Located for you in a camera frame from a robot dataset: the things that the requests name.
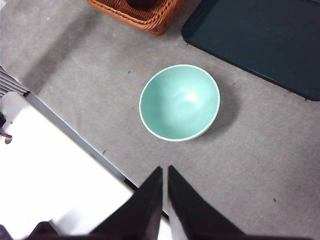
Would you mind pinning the teal ceramic bowl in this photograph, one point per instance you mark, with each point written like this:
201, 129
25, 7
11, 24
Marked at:
175, 105

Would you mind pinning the dark purple plum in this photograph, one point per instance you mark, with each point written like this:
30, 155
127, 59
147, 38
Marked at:
142, 3

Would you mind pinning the white rounded device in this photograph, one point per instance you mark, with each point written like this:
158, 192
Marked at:
13, 107

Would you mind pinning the grey ribbed metal frame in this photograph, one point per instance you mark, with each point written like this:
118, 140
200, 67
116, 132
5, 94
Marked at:
10, 82

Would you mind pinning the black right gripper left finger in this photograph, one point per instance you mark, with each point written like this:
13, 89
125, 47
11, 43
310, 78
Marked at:
140, 215

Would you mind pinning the brown wicker basket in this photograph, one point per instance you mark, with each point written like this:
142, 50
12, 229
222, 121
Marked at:
160, 17

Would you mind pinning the black rectangular tray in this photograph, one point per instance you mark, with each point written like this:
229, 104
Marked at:
262, 37

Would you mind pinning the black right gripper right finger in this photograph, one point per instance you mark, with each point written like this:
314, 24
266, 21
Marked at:
195, 215

